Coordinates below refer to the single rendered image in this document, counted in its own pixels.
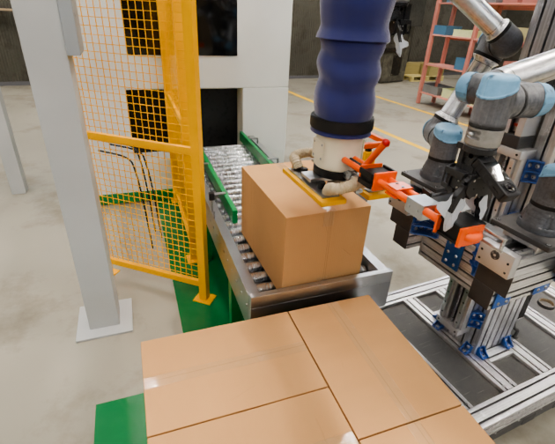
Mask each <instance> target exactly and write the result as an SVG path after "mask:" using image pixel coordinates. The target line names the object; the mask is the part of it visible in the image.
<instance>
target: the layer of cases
mask: <svg viewBox="0 0 555 444"><path fill-rule="evenodd" d="M141 355H142V368H143V382H144V407H145V421H146V434H147V444H496V443H495V442H494V441H493V440H492V439H491V437H490V436H489V435H488V434H487V433H486V432H485V430H484V429H483V428H482V427H481V425H480V424H479V423H478V422H477V421H476V420H475V419H474V418H473V417H472V416H471V415H470V413H469V412H468V411H467V410H466V409H465V407H464V406H461V405H462V404H461V403H460V401H459V400H458V399H457V398H456V397H455V395H454V394H453V393H452V392H451V391H450V389H449V388H448V387H447V386H446V385H445V383H444V382H443V381H442V380H441V379H440V377H439V376H438V375H437V374H436V373H435V372H434V371H433V370H432V368H431V367H429V365H428V364H427V363H426V362H425V361H424V359H423V358H422V357H421V356H420V355H419V353H418V352H417V351H416V350H415V349H414V347H413V346H412V345H411V344H410V343H409V341H408V340H407V339H406V338H405V337H404V336H403V334H402V333H401V332H400V331H399V330H398V328H397V327H396V326H395V325H394V324H393V322H392V321H391V320H390V319H389V318H388V317H387V316H386V315H385V314H384V313H383V311H382V310H381V309H380V308H379V307H378V305H377V304H376V303H375V302H374V301H373V299H372V298H371V297H370V296H369V295H365V296H360V297H356V298H351V299H348V300H340V301H335V302H330V303H327V304H322V305H318V306H313V307H305V308H302V309H297V310H293V311H289V312H288V313H287V312H283V313H280V314H272V315H267V316H263V317H258V318H255V319H250V320H246V321H241V322H234V323H229V324H225V325H220V326H216V327H212V328H208V329H200V330H195V331H190V332H187V333H182V334H178V335H173V336H169V337H162V338H157V339H153V340H148V341H143V342H141Z"/></svg>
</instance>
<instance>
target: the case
mask: <svg viewBox="0 0 555 444"><path fill-rule="evenodd" d="M284 167H292V163H291V162H284V163H274V164H265V165H255V166H243V167H242V168H241V232H242V234H243V236H244V237H245V239H246V240H247V242H248V244H249V246H250V247H251V248H252V250H253V251H254V253H255V255H256V257H257V259H258V260H259V262H260V263H261V265H262V266H263V268H264V270H265V271H266V273H267V274H268V276H269V278H270V280H271V282H272V283H273V285H274V286H275V287H276V289H279V288H284V287H288V286H294V285H302V284H307V283H312V282H317V281H322V280H326V279H332V278H340V277H345V276H350V275H354V274H359V271H360V265H361V261H362V255H363V250H364V246H365V240H366V231H367V226H368V220H369V216H370V210H371V205H370V204H369V203H367V202H366V201H365V200H363V199H362V198H361V197H359V196H358V195H356V194H355V193H354V192H349V193H346V194H342V195H341V196H343V197H344V198H345V199H346V204H339V205H333V206H327V207H321V206H320V205H319V204H318V203H316V202H315V201H314V200H313V199H312V198H311V197H310V196H309V195H307V194H306V193H305V192H304V191H303V190H302V189H301V188H300V187H299V186H297V185H296V184H295V183H294V182H293V181H292V180H291V179H290V178H289V177H287V176H286V175H285V174H284V173H283V168H284Z"/></svg>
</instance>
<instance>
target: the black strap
mask: <svg viewBox="0 0 555 444"><path fill-rule="evenodd" d="M310 125H311V126H312V127H313V128H314V129H316V130H319V131H323V132H327V133H331V134H337V135H347V136H355V135H364V134H367V133H370V132H371V131H372V130H373V129H374V117H373V116H372V119H371V120H370V121H368V122H360V123H344V122H332V121H328V120H325V119H322V118H321V117H319V116H317V115H316V114H315V111H313V112H312V113H311V115H310Z"/></svg>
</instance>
